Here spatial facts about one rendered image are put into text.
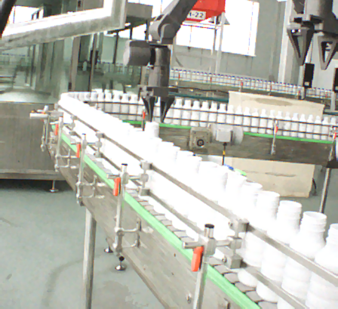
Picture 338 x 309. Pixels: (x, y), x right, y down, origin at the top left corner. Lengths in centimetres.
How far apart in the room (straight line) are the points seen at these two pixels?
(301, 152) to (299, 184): 258
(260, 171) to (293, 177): 44
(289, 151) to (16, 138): 264
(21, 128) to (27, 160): 33
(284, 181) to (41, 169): 290
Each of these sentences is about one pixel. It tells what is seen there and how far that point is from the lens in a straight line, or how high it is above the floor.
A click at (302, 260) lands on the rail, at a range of 68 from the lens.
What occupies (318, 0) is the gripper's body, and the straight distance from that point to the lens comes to 95.
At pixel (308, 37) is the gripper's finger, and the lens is 92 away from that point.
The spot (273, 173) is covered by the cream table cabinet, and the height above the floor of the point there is 28.
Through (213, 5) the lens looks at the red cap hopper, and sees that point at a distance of 830.
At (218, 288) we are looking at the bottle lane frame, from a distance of 86.
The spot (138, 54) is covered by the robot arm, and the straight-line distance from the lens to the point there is 124.
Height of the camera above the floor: 135
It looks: 8 degrees down
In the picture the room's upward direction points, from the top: 6 degrees clockwise
